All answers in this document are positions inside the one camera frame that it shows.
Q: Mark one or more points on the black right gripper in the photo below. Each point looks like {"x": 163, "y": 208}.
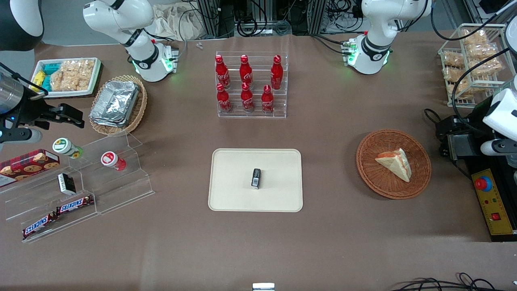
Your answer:
{"x": 29, "y": 109}

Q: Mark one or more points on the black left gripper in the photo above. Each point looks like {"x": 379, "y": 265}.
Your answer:
{"x": 472, "y": 124}

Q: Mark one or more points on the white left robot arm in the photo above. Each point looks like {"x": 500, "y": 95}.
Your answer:
{"x": 383, "y": 24}

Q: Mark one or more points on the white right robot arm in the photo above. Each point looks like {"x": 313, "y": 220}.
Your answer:
{"x": 117, "y": 20}

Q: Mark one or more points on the silver foil tray stack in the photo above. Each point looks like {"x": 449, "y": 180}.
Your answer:
{"x": 115, "y": 103}

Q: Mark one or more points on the white rectangular snack tray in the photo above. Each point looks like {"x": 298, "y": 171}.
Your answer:
{"x": 97, "y": 76}

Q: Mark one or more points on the wrapped triangle sandwich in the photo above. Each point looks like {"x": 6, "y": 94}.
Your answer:
{"x": 396, "y": 163}

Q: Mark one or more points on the oval tan wicker basket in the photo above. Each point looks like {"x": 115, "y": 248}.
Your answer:
{"x": 139, "y": 109}

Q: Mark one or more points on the round brown wicker basket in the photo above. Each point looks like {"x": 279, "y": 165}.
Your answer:
{"x": 387, "y": 182}

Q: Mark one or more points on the beige plastic tray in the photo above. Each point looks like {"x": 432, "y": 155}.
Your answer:
{"x": 234, "y": 182}

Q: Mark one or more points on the green sunflower yogurt cup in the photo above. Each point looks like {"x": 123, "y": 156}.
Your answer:
{"x": 64, "y": 146}

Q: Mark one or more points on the teal snack packet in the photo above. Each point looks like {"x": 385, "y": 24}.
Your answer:
{"x": 50, "y": 67}
{"x": 46, "y": 83}

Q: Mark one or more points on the clear rice cracker pack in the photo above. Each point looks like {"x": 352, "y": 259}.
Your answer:
{"x": 72, "y": 74}

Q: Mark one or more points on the clear cracker snack pack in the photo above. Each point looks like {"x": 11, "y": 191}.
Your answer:
{"x": 453, "y": 59}
{"x": 489, "y": 65}
{"x": 474, "y": 37}
{"x": 460, "y": 88}
{"x": 482, "y": 51}
{"x": 454, "y": 74}

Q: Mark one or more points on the yellow snack packet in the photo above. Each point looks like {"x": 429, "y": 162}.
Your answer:
{"x": 38, "y": 78}

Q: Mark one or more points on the red strawberry yogurt cup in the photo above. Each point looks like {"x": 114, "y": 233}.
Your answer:
{"x": 111, "y": 159}

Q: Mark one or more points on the red tartan cookie box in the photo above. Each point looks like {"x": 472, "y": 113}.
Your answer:
{"x": 28, "y": 165}

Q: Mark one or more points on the small black box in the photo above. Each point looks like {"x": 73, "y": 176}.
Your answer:
{"x": 66, "y": 184}
{"x": 256, "y": 179}

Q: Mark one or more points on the yellow emergency stop box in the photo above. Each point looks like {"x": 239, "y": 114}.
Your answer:
{"x": 494, "y": 206}

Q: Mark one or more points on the Snickers chocolate bar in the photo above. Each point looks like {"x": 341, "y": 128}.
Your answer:
{"x": 74, "y": 204}
{"x": 39, "y": 225}

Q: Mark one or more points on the clear acrylic step display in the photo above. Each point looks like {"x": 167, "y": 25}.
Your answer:
{"x": 121, "y": 190}

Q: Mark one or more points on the beige cloth bag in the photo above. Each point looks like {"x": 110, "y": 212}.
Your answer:
{"x": 173, "y": 20}

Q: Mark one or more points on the red cola bottle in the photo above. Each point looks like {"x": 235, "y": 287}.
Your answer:
{"x": 221, "y": 72}
{"x": 247, "y": 100}
{"x": 223, "y": 101}
{"x": 245, "y": 72}
{"x": 276, "y": 73}
{"x": 267, "y": 102}

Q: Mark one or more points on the clear acrylic bottle rack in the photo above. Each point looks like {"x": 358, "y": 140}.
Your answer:
{"x": 258, "y": 113}

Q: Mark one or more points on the white and black device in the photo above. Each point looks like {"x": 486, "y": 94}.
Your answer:
{"x": 263, "y": 287}

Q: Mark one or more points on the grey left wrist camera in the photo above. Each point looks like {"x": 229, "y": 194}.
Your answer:
{"x": 499, "y": 147}

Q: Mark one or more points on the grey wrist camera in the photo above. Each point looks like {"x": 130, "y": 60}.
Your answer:
{"x": 20, "y": 135}
{"x": 499, "y": 147}

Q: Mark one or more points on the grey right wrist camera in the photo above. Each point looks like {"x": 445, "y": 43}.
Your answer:
{"x": 20, "y": 135}

